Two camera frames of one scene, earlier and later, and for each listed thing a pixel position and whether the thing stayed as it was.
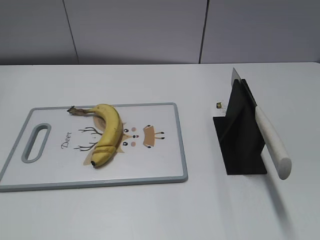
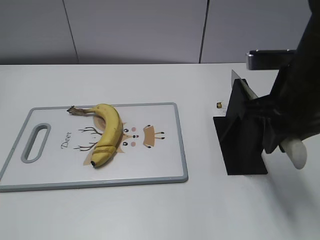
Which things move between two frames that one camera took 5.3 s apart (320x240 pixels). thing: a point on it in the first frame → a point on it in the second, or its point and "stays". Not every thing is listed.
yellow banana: x=112 y=140 stays
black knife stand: x=239 y=133 stays
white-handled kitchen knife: x=272 y=144 → x=296 y=149
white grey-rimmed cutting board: x=151 y=150 stays
